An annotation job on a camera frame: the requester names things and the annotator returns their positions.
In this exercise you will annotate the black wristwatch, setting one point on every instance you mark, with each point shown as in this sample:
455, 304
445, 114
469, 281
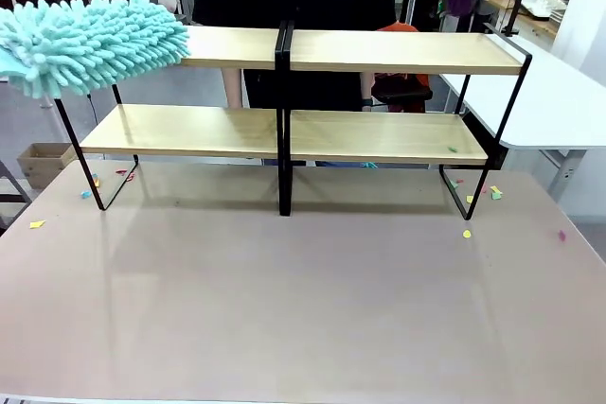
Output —
368, 102

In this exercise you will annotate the small teal object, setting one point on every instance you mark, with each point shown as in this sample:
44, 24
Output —
369, 165

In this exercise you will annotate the cardboard box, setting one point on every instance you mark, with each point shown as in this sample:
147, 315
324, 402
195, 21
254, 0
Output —
45, 163

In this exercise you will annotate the white rounded table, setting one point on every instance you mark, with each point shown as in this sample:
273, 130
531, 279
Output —
544, 96

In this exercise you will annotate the person's left hand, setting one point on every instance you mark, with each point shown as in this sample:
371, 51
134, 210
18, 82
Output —
368, 108

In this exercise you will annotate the teal chenille duster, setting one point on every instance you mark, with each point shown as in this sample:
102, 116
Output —
90, 44

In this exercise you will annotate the magenta paper scrap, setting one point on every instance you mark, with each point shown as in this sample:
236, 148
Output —
562, 235

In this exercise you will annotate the wooden shelf rack black frame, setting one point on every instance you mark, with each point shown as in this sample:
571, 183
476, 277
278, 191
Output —
199, 47
402, 51

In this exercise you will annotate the wooden background desk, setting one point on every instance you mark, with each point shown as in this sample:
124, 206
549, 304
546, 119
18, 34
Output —
530, 18

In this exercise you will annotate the person's left forearm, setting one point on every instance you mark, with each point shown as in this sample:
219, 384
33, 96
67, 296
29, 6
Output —
367, 87

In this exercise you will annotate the orange and black chair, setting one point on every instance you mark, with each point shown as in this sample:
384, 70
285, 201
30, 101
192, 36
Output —
402, 87

